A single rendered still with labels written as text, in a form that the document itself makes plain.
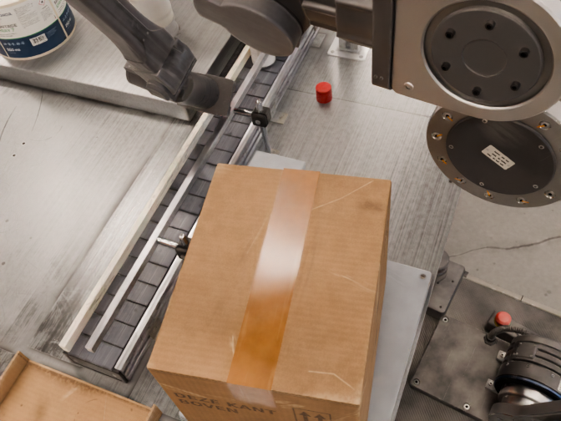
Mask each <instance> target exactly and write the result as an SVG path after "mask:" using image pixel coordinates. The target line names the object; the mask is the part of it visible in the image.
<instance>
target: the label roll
mask: <svg viewBox="0 0 561 421"><path fill-rule="evenodd" d="M75 28H76V19H75V17H74V15H73V12H72V10H71V8H70V6H69V4H68V3H67V2H66V1H64V0H0V55H1V56H3V57H4V58H9V59H12V60H28V59H33V58H39V57H42V56H44V55H46V54H49V53H51V52H53V51H55V50H56V49H58V48H60V47H61V46H62V45H64V44H65V43H66V42H67V41H68V40H69V39H70V38H71V36H72V35H73V32H74V30H75Z"/></svg>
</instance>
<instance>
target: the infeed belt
mask: <svg viewBox="0 0 561 421"><path fill-rule="evenodd" d="M288 57H289V56H287V57H276V56H275V63H274V64H273V65H272V66H271V67H269V68H262V69H261V70H260V72H259V73H258V74H257V76H256V78H255V80H254V82H253V84H252V85H251V86H250V89H249V90H248V92H247V94H246V95H245V97H244V98H243V100H242V102H241V104H240V106H239V109H246V110H250V111H253V109H254V108H255V101H256V100H257V99H260V100H261V102H262V103H263V101H264V99H265V97H266V95H267V94H268V92H269V91H270V88H271V86H272V85H273V83H274V82H275V79H276V78H277V76H278V74H279V72H280V71H281V69H282V67H283V65H284V64H285V62H286V60H287V58H288ZM252 67H253V63H252V59H251V56H250V57H249V58H248V60H247V61H246V63H245V65H244V67H243V69H242V70H241V71H240V73H239V75H238V76H237V78H236V80H235V82H236V86H235V92H233V94H232V99H231V101H232V100H233V98H234V97H235V95H236V93H237V92H238V90H239V88H240V86H241V85H242V84H243V82H244V80H245V78H246V76H247V75H248V73H249V72H250V70H251V68H252ZM222 117H223V116H218V115H214V116H213V118H212V119H211V121H210V122H209V124H208V125H207V127H206V129H205V131H204V133H203V134H202V135H201V137H200V139H199V141H198V142H197V144H196V145H195V147H194V148H193V150H192V152H191V153H190V156H189V157H188V159H187V160H186V161H185V163H184V165H183V167H182V168H181V170H180V172H179V173H178V175H177V176H176V178H175V179H174V182H173V183H172V185H171V186H170V188H169V190H168V191H167V193H166V194H165V196H164V198H163V200H162V201H161V202H160V204H159V206H158V208H157V210H156V211H155V213H154V214H153V216H152V217H151V219H150V221H149V223H148V225H147V226H146V227H145V228H144V231H143V232H142V234H141V236H140V237H139V238H140V239H138V240H137V242H136V243H135V245H134V247H133V249H132V251H131V252H130V253H129V256H128V257H127V259H126V260H125V262H124V264H123V265H122V266H121V268H120V270H119V272H118V275H116V277H115V278H114V280H113V281H112V283H111V285H110V286H109V289H108V290H107V291H106V293H108V294H106V293H105V294H104V296H103V298H102V300H101V301H100V303H99V304H98V306H97V308H96V309H95V311H94V313H93V315H92V316H91V318H90V319H89V320H88V323H87V324H86V326H85V328H84V329H83V331H82V332H81V333H82V334H80V335H79V337H78V339H77V341H76V343H75V344H74V345H73V347H72V349H71V350H70V352H68V354H69V355H71V356H74V357H76V358H80V359H82V360H84V361H86V362H89V363H92V364H95V365H97V366H100V367H102V368H106V369H108V370H110V371H112V370H113V368H114V367H115V365H116V363H117V362H118V360H119V358H120V356H121V355H122V353H123V351H124V349H125V348H126V346H127V344H128V342H129V340H130V338H131V337H132V335H133V334H134V331H135V329H136V328H137V326H138V325H139V322H140V321H141V319H142V317H143V315H144V314H145V312H146V310H147V308H148V307H149V304H150V303H151V301H152V300H153V298H154V295H155V293H156V292H157V291H158V289H159V287H160V285H161V283H162V281H163V280H164V278H165V276H166V274H167V273H168V271H169V269H170V267H171V266H172V264H173V262H174V259H175V258H176V257H177V253H176V251H175V249H174V248H170V247H167V246H162V245H160V244H158V245H157V247H156V249H155V250H154V253H153V254H152V256H151V257H150V259H149V261H148V263H147V264H146V266H145V268H144V269H143V271H142V273H141V274H140V276H139V278H138V280H137V281H136V283H135V284H134V287H133V288H132V290H131V292H130V294H129V295H128V297H127V298H126V300H125V302H124V304H123V306H122V307H121V308H120V310H119V312H118V314H117V316H116V318H115V319H114V321H113V322H112V324H111V326H110V328H109V330H108V331H107V332H106V334H105V336H104V338H103V340H102V342H101V343H100V344H99V346H98V348H97V350H96V352H95V353H92V352H90V351H88V350H87V349H86V347H85V346H86V344H87V342H88V340H89V339H90V338H91V336H92V334H93V333H94V330H95V329H96V327H97V326H98V324H99V322H100V321H101V319H102V317H103V316H104V314H105V313H106V311H107V309H108V308H109V305H110V304H111V302H112V301H113V299H114V297H115V296H116V294H117V292H118V291H119V288H120V287H121V286H122V284H123V283H124V280H125V279H126V277H127V275H128V274H129V272H130V270H131V269H132V267H133V265H134V263H135V262H136V261H137V259H138V257H139V255H140V253H141V252H142V250H143V249H144V247H145V245H146V244H147V242H148V240H149V238H150V237H151V236H152V234H153V232H154V230H155V228H156V227H157V225H158V224H159V222H160V220H161V219H162V217H163V215H164V213H165V212H166V211H167V209H168V207H169V205H170V203H171V202H172V200H173V199H174V197H175V195H176V194H177V192H178V190H179V188H180V187H181V186H182V184H183V182H184V180H185V178H186V177H187V175H188V173H189V172H190V170H191V169H192V167H193V165H194V164H195V161H196V160H197V159H198V157H199V155H200V153H201V151H202V150H203V148H204V147H205V145H206V143H207V142H208V140H209V138H210V136H211V135H212V134H213V132H214V130H215V128H216V126H217V125H218V123H219V122H220V120H221V118H222ZM251 122H252V120H251V117H247V116H243V115H239V114H234V116H233V118H232V119H231V121H230V123H229V124H228V126H227V128H226V129H225V132H224V133H223V134H222V136H221V138H220V140H219V142H218V143H217V145H216V146H215V148H214V150H213V152H212V153H211V155H210V157H209V159H208V160H207V162H206V163H205V166H204V167H203V169H202V171H201V172H200V174H199V176H198V177H197V179H196V181H195V182H194V184H193V186H192V187H191V189H190V191H189V193H188V195H187V196H186V197H185V199H184V201H183V203H182V205H181V206H180V208H179V210H178V211H177V213H176V215H175V216H174V219H173V220H172V221H171V223H170V225H169V227H168V229H167V230H166V232H165V233H164V235H163V238H165V239H169V240H172V241H177V242H179V235H180V234H181V233H185V234H186V236H187V237H188V235H189V233H190V232H191V230H192V228H193V226H194V224H195V222H196V221H197V219H198V217H199V216H200V212H201V210H202V207H203V204H204V202H205V197H206V196H207V193H208V190H209V188H210V183H211V181H212V178H213V176H214V173H215V169H216V166H217V165H218V164H229V162H230V160H231V158H232V156H233V154H234V153H235V151H236V149H237V148H238V146H239V144H240V142H241V141H242V139H243V137H244V135H245V133H246V131H247V130H248V128H249V127H250V124H251ZM95 313H97V314H95ZM114 369H115V368H114Z"/></svg>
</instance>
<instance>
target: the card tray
mask: <svg viewBox="0 0 561 421"><path fill-rule="evenodd" d="M161 415H162V412H161V411H160V409H159V408H158V407H157V406H156V405H155V404H153V406H152V408H150V407H148V406H145V405H143V404H141V403H137V402H135V401H133V400H131V399H128V398H125V397H123V396H120V395H118V394H116V393H112V392H110V391H108V390H105V389H103V388H100V387H97V386H95V385H93V384H91V383H87V382H84V381H83V380H80V379H78V378H75V377H72V376H70V375H67V374H66V373H62V372H59V371H57V370H55V369H52V368H49V367H47V366H44V365H42V364H40V363H36V362H34V361H32V360H30V359H28V358H27V357H26V356H25V355H24V354H22V353H21V352H20V351H17V353H16V354H15V356H14V357H13V359H12V361H11V362H10V363H9V364H8V366H7V368H6V369H5V371H4V372H3V374H2V376H1V377H0V421H159V419H160V417H161Z"/></svg>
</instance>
